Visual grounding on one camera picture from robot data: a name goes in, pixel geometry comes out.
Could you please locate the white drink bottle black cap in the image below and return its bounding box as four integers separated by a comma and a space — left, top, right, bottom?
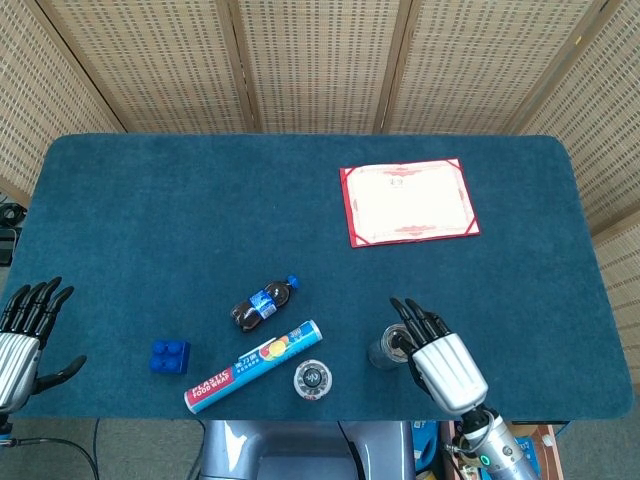
292, 358, 333, 401

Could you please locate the small cola bottle blue cap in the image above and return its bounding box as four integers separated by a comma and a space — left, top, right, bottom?
230, 274, 302, 333

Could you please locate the red certificate folder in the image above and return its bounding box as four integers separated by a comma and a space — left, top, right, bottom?
339, 157, 482, 249

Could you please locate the blue toy building brick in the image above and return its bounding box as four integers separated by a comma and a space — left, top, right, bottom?
149, 339, 193, 375

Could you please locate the black device with cables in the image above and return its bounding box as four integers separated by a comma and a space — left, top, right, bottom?
0, 197, 25, 267

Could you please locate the blue plastic container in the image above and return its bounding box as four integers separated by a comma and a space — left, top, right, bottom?
412, 419, 442, 474

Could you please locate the woven wooden folding screen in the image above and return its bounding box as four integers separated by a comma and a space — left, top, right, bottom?
0, 0, 640, 346

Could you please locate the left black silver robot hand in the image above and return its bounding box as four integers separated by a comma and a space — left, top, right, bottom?
0, 276, 88, 414

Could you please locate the black cable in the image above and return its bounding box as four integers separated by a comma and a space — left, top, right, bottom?
7, 418, 104, 480

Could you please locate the plastic food wrap box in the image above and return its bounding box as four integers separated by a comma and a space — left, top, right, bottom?
183, 319, 322, 415

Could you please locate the grey robot torso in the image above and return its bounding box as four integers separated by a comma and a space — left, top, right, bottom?
202, 419, 416, 480

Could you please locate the blue table cloth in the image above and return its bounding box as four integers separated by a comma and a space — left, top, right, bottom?
9, 132, 634, 424

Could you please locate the clear glass jar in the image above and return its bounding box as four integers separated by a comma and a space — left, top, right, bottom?
368, 323, 419, 370

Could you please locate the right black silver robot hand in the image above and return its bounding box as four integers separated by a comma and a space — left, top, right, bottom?
389, 297, 489, 416

